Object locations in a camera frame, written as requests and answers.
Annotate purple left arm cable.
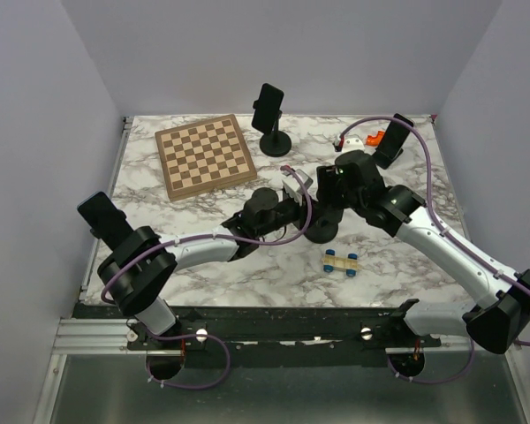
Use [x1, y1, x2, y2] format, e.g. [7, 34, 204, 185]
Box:
[101, 165, 314, 306]

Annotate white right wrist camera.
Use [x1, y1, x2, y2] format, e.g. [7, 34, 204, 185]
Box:
[334, 136, 365, 153]

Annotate black folding phone stand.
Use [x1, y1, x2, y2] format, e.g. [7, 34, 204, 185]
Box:
[372, 148, 404, 170]

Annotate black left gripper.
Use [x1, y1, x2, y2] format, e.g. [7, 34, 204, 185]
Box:
[257, 192, 327, 239]

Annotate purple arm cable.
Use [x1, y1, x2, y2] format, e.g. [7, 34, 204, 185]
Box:
[337, 116, 530, 346]
[101, 165, 314, 306]

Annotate black round-base pole phone stand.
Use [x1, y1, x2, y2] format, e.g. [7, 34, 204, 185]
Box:
[260, 111, 292, 157]

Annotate wooden toy car blue wheels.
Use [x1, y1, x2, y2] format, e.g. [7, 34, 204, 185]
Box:
[322, 249, 359, 277]

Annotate wooden chessboard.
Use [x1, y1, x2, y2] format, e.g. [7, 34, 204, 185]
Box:
[155, 114, 257, 201]

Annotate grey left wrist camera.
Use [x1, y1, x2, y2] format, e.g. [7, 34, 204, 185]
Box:
[283, 170, 313, 206]

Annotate black phone with silver edge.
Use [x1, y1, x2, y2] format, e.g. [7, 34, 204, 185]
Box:
[375, 121, 410, 160]

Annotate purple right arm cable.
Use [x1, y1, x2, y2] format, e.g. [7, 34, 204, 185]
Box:
[337, 116, 530, 346]

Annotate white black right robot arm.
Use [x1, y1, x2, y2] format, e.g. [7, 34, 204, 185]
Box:
[316, 150, 530, 354]

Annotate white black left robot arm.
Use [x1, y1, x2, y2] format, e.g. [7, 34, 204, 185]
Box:
[95, 188, 315, 349]

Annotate black left edge phone stand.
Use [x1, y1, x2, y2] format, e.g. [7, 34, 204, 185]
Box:
[89, 209, 133, 251]

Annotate orange plastic block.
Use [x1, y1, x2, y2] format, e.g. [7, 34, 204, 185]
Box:
[365, 131, 385, 148]

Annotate aluminium frame rail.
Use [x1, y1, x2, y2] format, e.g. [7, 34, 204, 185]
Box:
[52, 319, 129, 355]

